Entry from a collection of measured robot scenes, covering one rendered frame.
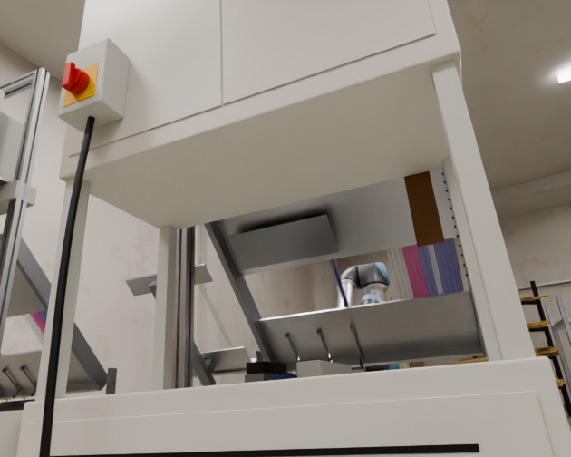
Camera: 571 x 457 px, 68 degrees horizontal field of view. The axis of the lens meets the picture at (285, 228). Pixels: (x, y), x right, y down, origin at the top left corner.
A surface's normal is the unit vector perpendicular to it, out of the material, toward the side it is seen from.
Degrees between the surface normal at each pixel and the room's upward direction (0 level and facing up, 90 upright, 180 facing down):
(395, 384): 90
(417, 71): 180
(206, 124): 90
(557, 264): 90
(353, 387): 90
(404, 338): 137
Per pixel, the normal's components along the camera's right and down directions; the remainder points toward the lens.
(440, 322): -0.21, 0.45
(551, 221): -0.48, -0.29
